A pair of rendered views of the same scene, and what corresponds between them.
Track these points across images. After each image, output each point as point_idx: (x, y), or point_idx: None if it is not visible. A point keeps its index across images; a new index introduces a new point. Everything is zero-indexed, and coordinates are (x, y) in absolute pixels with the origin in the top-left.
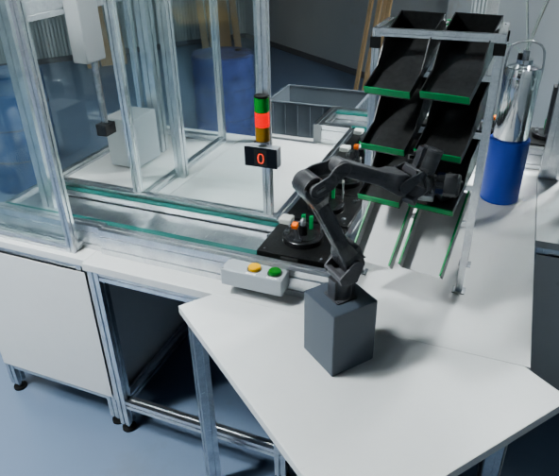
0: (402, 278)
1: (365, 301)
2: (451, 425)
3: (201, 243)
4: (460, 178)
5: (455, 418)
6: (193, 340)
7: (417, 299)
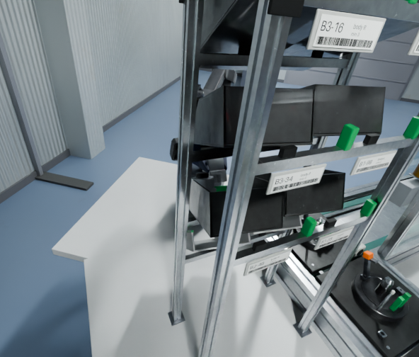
0: (233, 297)
1: (192, 169)
2: (122, 200)
3: (348, 202)
4: (171, 140)
5: (121, 203)
6: None
7: (199, 276)
